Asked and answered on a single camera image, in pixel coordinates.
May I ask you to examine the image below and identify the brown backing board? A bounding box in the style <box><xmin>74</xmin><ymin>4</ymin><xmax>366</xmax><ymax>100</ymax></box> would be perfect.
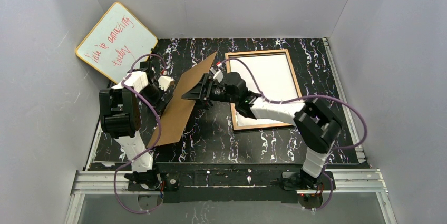
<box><xmin>147</xmin><ymin>52</ymin><xmax>217</xmax><ymax>148</ymax></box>

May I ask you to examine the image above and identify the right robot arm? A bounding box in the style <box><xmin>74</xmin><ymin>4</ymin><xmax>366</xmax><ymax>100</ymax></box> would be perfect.
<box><xmin>182</xmin><ymin>72</ymin><xmax>342</xmax><ymax>180</ymax></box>

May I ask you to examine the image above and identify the wooden picture frame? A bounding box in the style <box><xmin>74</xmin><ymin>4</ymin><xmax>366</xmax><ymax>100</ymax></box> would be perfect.
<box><xmin>224</xmin><ymin>49</ymin><xmax>303</xmax><ymax>132</ymax></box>

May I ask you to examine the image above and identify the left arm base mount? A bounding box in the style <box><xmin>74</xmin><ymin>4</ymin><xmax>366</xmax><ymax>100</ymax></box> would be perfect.
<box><xmin>124</xmin><ymin>171</ymin><xmax>180</xmax><ymax>192</ymax></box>

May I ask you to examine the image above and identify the landscape photo print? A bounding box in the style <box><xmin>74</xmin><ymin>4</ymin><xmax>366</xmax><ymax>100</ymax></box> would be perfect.
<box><xmin>225</xmin><ymin>51</ymin><xmax>302</xmax><ymax>101</ymax></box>

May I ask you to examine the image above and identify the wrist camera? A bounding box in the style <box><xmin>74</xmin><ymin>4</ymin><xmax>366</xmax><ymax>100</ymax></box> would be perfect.
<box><xmin>158</xmin><ymin>75</ymin><xmax>174</xmax><ymax>91</ymax></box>
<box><xmin>210</xmin><ymin>62</ymin><xmax>224</xmax><ymax>83</ymax></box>

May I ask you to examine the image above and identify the aluminium rail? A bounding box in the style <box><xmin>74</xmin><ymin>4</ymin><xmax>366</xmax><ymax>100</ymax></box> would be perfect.
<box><xmin>65</xmin><ymin>163</ymin><xmax>396</xmax><ymax>223</ymax></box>

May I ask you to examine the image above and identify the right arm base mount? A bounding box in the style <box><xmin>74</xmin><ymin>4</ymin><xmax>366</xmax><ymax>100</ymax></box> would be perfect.
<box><xmin>278</xmin><ymin>171</ymin><xmax>336</xmax><ymax>193</ymax></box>

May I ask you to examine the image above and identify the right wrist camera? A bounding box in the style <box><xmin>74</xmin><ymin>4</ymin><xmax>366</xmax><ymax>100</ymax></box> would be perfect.
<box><xmin>210</xmin><ymin>62</ymin><xmax>224</xmax><ymax>83</ymax></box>

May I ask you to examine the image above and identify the white board yellow rim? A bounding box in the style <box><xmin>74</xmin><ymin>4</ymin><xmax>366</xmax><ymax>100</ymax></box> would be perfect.
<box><xmin>75</xmin><ymin>2</ymin><xmax>158</xmax><ymax>83</ymax></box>

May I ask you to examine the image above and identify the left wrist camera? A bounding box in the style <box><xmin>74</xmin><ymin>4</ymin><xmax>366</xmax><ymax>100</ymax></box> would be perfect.
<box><xmin>158</xmin><ymin>75</ymin><xmax>174</xmax><ymax>91</ymax></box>

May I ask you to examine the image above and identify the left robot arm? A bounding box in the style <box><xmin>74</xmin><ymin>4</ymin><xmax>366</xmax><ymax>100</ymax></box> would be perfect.
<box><xmin>99</xmin><ymin>61</ymin><xmax>174</xmax><ymax>173</ymax></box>

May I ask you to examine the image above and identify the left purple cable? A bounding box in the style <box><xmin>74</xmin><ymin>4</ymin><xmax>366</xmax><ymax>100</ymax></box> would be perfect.
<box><xmin>113</xmin><ymin>53</ymin><xmax>168</xmax><ymax>215</ymax></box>

